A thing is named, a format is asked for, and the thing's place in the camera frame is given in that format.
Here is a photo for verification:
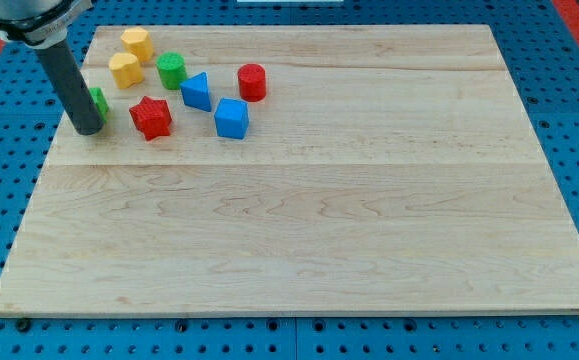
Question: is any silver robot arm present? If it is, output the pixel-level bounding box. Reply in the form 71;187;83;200
0;0;93;49

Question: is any red star block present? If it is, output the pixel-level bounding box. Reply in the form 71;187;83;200
129;96;172;141

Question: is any green star block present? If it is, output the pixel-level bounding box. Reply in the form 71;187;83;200
89;87;109;122

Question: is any light wooden board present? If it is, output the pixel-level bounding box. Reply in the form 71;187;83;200
0;25;579;319

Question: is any blue cube block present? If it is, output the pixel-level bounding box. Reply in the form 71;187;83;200
214;98;249;139

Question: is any red cylinder block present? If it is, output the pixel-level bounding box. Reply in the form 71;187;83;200
237;63;267;102

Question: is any blue triangle block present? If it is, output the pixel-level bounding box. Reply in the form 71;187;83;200
179;72;212;112

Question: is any green cylinder block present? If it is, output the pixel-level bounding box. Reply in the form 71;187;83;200
156;52;188;90

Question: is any yellow block lower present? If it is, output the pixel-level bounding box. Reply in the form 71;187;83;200
108;52;144;89

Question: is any yellow block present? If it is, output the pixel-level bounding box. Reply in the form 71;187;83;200
108;52;144;89
120;26;154;62

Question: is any yellow block upper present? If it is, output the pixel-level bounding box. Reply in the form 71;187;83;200
120;26;154;62

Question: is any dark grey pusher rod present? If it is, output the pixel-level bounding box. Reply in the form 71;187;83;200
35;40;104;135

